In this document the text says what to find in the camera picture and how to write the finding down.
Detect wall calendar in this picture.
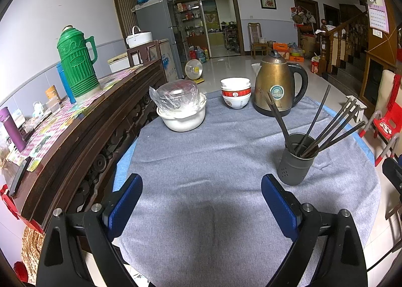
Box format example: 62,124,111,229
362,0,390,33

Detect blue flask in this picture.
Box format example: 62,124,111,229
56,63,77,105

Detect round electric heater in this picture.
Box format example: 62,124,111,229
184,59,205,83

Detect orange cup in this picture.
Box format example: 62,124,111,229
45,85,61,101

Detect chair with red tassel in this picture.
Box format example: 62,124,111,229
375,69,402,125

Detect black phone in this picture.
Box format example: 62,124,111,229
8,156,32,197

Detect grey refrigerator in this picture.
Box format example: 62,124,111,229
135,0,189,80

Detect woven straw basket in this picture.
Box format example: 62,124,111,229
21,227,45,285

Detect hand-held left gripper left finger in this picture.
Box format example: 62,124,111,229
36,173,144,287

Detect blue table cover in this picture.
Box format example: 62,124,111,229
112,98,376,187

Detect carved wooden sideboard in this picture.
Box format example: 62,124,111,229
9,60,168,223

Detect gold electric kettle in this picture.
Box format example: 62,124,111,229
254,50,309,117

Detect bunch of dark chopsticks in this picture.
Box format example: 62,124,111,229
266,85,367,159

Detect checkered cloth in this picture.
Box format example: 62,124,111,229
6,65,145,162

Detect white pot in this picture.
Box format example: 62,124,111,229
156,92,207,132

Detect wooden stair railing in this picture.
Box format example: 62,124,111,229
320,11,369,74

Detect wooden dining chair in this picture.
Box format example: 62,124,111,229
248,22,268,57

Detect white lidded container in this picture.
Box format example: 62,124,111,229
126,26,154,49

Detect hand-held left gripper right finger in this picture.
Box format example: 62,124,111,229
261,174,369,287

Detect kitchen shelf unit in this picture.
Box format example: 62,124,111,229
174,2,205,40

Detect striped door curtain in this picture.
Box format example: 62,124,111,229
109,0,148,43

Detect orange boxes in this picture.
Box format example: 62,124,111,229
272,42,306,63

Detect grey utensil holder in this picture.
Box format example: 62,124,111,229
277,132,320,186

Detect black cable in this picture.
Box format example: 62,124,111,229
366,237,402,273

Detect red plastic chair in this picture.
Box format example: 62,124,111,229
364,109,402,166

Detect grey tablecloth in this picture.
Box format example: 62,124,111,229
116,94,382,287

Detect wooden chair frame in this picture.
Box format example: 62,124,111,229
127,40,161,68

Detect white box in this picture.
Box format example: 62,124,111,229
107,53,131,74

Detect clear plastic bag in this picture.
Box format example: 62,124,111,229
149,81,202,118

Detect plastic bottles on floor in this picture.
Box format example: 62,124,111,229
188,46,210,64

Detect white bowl red band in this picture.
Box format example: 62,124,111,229
221,88,252,110

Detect white chest freezer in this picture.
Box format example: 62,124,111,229
159,39,177,84

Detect green thermos flask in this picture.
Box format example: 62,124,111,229
57,25,102,99

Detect white stool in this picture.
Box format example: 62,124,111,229
345,95,369,121

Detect purple bottle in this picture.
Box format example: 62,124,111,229
0,106,26,153

